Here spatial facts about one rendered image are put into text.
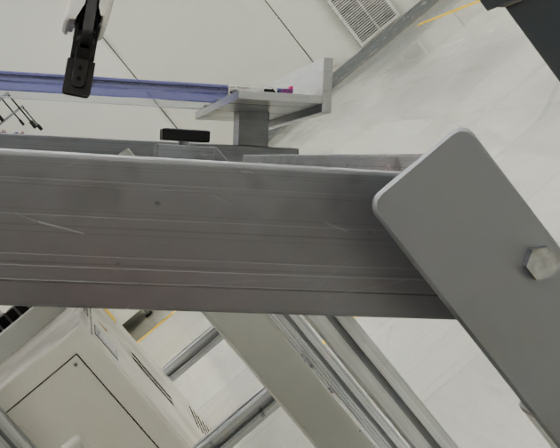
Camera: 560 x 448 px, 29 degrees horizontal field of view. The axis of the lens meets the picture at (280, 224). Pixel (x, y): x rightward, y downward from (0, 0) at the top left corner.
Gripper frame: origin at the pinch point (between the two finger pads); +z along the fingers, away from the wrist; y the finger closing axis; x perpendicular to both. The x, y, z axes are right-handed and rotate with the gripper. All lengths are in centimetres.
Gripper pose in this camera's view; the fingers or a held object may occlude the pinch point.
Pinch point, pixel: (78, 77)
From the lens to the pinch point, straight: 128.2
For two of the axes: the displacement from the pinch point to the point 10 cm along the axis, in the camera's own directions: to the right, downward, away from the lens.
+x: 9.6, 1.7, 2.2
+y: 2.2, 0.3, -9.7
